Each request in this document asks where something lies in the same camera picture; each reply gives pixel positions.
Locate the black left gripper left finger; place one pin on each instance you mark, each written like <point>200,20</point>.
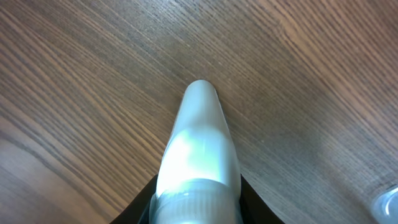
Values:
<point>137,212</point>

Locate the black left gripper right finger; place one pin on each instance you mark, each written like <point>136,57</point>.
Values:
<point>252,207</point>

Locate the white bottle clear cap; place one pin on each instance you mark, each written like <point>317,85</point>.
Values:
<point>199,180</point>

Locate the clear plastic container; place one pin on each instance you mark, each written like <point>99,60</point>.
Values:
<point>384,207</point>

